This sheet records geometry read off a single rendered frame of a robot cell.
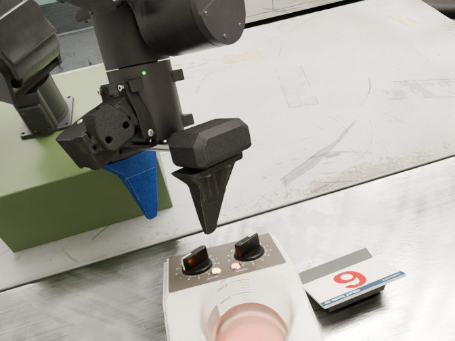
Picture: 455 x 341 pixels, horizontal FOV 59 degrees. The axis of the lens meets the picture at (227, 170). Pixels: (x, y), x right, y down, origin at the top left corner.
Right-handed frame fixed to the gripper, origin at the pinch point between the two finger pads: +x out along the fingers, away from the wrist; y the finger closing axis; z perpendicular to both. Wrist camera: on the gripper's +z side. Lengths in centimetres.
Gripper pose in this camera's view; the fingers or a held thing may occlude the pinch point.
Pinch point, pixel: (170, 192)
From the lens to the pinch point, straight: 39.1
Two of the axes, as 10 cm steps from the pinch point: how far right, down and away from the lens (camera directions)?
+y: 7.1, 0.6, -7.1
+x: 1.9, 9.4, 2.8
